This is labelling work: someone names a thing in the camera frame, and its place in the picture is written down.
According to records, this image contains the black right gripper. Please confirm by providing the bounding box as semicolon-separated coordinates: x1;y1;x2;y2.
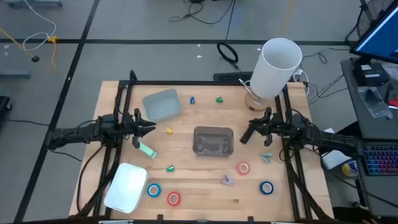
239;107;282;147

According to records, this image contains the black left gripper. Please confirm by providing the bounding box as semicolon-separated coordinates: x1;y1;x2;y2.
123;108;157;149

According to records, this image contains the mint green stapler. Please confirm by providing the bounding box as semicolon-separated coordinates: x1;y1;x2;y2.
139;142;158;159

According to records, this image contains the light grey plastic bin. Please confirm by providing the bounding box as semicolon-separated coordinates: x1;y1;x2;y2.
142;88;182;123

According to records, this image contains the red tape roll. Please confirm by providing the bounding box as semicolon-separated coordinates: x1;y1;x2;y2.
236;161;251;176
167;191;182;207

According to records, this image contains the lilac staple remover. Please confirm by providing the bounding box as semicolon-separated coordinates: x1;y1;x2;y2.
221;174;235;187

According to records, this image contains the dark blue tape roll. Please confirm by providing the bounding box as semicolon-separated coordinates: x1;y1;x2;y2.
259;180;275;195

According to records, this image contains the light blue tape roll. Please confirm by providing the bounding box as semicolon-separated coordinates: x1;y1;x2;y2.
147;182;162;198

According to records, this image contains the smoky translucent plastic bin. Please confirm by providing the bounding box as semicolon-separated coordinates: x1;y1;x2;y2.
192;126;234;157

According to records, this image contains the black power strip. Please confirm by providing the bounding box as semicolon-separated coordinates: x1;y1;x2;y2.
213;71;254;83

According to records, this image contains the white plastic bin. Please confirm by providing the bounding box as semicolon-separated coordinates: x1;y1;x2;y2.
103;162;149;214

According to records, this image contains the white power adapter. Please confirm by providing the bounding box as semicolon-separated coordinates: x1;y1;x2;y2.
292;68;310;96

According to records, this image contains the white cardboard box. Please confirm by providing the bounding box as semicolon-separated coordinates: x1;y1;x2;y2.
321;150;353;170

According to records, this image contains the grey side desk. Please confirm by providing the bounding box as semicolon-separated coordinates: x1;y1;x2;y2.
340;57;398;218

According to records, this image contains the clear plastic bag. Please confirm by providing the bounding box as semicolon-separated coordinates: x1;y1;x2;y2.
357;86;393;119

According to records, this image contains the small black computer box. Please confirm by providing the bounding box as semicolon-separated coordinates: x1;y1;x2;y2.
352;63;389;87

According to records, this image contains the rainbow backlit keyboard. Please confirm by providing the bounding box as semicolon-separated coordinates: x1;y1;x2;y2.
362;144;398;177

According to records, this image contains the grey desk foot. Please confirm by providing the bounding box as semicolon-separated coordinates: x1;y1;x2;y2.
0;68;32;79
2;0;63;9

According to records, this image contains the computer monitor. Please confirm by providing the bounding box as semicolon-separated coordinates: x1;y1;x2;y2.
349;0;398;65

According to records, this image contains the black floor fan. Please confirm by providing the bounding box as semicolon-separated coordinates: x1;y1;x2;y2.
345;0;396;47

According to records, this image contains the white lamp cord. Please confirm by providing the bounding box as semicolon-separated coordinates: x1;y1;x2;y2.
238;78;261;101

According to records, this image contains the coiled black cable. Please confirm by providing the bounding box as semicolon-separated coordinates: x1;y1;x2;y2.
216;42;239;65

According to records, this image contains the black floor cable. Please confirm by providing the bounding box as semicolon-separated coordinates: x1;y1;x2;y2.
169;0;237;43

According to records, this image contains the yellow floor cable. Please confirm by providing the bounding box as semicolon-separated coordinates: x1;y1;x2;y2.
0;27;59;71

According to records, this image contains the white floor cable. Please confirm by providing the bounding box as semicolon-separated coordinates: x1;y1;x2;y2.
22;0;57;52

